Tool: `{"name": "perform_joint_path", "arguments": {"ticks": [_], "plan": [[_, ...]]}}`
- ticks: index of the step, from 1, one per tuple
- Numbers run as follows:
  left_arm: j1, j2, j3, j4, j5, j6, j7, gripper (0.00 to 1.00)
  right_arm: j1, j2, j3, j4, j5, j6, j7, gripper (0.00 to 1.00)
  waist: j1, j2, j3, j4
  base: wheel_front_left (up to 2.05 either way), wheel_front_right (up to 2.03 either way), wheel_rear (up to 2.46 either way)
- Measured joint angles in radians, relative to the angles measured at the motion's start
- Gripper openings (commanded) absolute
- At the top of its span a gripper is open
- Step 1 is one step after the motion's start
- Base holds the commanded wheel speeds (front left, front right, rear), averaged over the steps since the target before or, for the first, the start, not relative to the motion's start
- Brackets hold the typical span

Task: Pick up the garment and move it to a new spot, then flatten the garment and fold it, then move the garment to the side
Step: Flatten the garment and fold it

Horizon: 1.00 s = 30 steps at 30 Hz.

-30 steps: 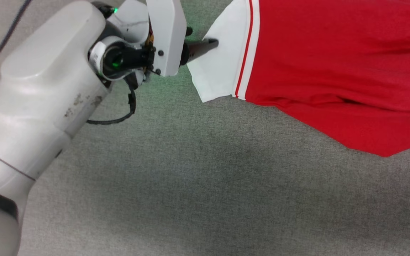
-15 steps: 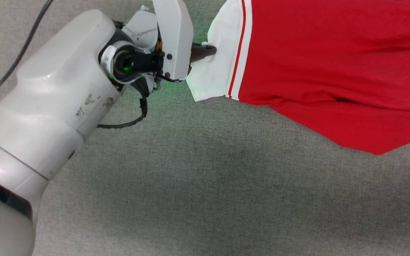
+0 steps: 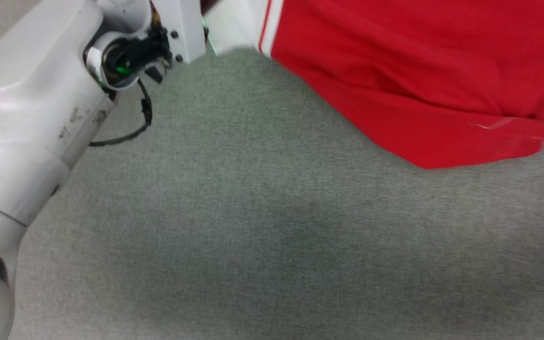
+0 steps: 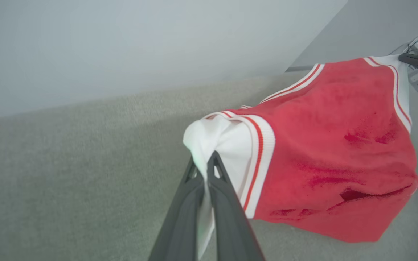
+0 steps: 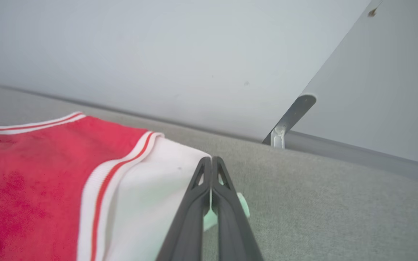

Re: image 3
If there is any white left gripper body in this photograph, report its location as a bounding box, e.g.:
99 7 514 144
151 0 207 65

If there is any red polo shirt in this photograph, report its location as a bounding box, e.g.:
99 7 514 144
204 0 544 170

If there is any grey fabric sofa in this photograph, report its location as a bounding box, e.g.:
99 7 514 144
0 0 544 340

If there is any thin black cable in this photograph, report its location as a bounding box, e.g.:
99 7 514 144
89 78 153 147

